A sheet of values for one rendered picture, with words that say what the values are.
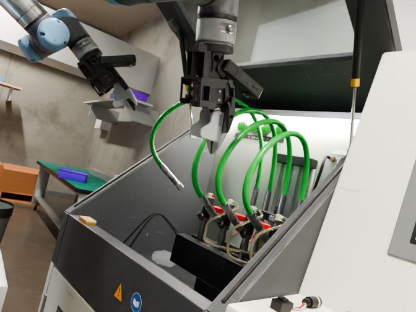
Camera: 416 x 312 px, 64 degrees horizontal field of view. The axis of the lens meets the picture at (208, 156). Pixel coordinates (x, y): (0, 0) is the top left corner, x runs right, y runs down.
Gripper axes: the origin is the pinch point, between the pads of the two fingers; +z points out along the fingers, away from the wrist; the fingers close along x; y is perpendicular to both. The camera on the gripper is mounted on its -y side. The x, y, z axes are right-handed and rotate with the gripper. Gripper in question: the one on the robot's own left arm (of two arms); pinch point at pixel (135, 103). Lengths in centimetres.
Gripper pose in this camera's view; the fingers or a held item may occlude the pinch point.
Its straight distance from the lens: 112.1
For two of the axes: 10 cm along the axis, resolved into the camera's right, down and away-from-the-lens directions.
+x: 2.9, -0.8, -9.5
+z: 6.0, 7.9, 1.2
